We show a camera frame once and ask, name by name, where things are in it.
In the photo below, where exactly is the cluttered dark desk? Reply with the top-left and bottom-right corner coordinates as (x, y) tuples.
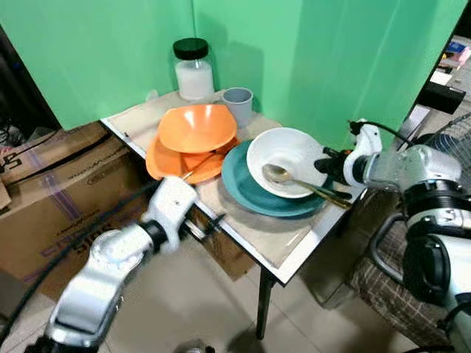
(416, 33), (471, 115)

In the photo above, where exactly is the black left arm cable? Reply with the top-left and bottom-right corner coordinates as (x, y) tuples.
(0, 180), (159, 348)

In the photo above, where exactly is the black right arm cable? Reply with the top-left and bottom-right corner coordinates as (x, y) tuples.
(349, 119), (413, 146)

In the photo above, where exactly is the grey cup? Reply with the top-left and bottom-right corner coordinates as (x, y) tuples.
(222, 87), (255, 128)

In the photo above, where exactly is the thin gold utensil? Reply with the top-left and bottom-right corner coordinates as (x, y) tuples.
(181, 151), (222, 182)

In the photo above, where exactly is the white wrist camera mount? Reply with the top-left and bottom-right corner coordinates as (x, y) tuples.
(142, 176), (199, 253)
(343, 121), (384, 185)

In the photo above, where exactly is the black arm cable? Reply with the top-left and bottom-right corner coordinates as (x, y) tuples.
(0, 180), (159, 348)
(349, 119), (413, 146)

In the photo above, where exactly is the white bowl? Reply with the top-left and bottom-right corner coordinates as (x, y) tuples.
(246, 127), (330, 199)

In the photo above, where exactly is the beige table with white edge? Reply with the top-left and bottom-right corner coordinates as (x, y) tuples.
(99, 90), (369, 340)

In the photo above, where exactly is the brown cardboard box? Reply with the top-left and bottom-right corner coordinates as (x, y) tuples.
(0, 121), (255, 301)

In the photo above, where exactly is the orange bowl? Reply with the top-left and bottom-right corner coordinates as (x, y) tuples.
(157, 104), (239, 154)

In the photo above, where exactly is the gold metal spoon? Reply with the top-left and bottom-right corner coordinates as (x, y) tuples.
(263, 163), (353, 210)

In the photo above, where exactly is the teal plate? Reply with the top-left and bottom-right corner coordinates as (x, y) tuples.
(222, 140), (330, 218)

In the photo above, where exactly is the green backdrop screen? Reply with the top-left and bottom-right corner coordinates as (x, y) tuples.
(0, 0), (470, 151)

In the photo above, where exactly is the orange plate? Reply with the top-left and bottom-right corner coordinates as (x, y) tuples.
(145, 135), (241, 184)

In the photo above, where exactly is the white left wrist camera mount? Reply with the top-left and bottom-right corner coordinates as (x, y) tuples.
(142, 176), (199, 253)

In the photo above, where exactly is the grey wire-cage fan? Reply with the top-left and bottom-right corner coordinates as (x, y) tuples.
(423, 113), (471, 174)

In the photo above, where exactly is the glass jar with black lid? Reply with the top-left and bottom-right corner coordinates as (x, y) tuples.
(173, 38), (216, 102)

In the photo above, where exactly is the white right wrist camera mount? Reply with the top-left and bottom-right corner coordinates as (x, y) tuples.
(343, 121), (384, 185)

